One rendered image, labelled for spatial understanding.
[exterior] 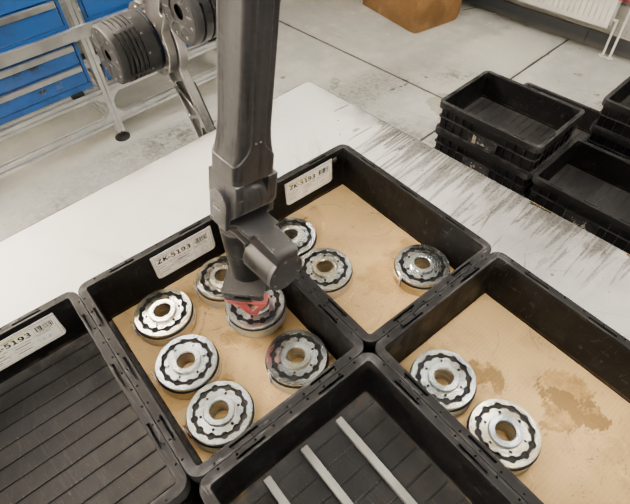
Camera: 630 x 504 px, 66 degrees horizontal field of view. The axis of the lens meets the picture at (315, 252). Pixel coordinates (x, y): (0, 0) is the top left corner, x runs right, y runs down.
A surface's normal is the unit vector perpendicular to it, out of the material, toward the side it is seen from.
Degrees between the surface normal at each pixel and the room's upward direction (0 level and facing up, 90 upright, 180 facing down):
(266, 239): 12
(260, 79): 93
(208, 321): 0
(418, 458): 0
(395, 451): 0
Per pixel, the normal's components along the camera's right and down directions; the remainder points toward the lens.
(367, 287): -0.04, -0.65
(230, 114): -0.69, 0.44
